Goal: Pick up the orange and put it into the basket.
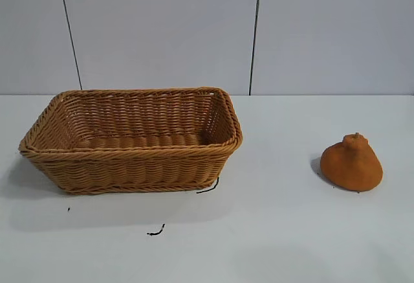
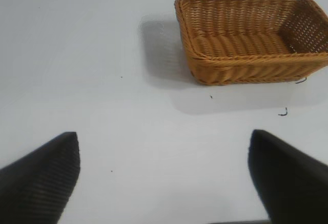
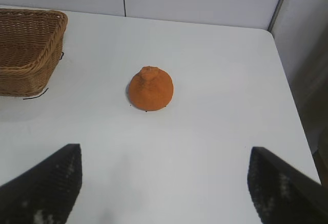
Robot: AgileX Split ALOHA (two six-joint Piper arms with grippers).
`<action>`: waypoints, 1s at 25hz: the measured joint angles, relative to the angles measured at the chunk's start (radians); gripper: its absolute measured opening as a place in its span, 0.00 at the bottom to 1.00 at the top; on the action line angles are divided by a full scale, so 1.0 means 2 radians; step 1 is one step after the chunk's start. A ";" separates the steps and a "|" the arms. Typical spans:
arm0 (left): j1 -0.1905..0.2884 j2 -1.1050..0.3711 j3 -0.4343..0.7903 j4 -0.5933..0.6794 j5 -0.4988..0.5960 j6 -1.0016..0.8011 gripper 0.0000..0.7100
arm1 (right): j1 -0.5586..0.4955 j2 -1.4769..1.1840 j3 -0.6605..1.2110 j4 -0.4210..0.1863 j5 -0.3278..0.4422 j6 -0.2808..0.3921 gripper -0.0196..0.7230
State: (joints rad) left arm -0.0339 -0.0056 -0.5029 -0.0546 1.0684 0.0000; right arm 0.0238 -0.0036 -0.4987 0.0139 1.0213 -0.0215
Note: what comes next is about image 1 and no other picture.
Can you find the orange fruit with stem bump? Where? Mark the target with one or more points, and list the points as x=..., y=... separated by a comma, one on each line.
x=351, y=166

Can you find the brown woven wicker basket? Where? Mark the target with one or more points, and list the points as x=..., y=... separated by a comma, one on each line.
x=136, y=166

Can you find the black thread piece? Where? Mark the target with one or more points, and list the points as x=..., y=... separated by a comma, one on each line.
x=208, y=190
x=156, y=232

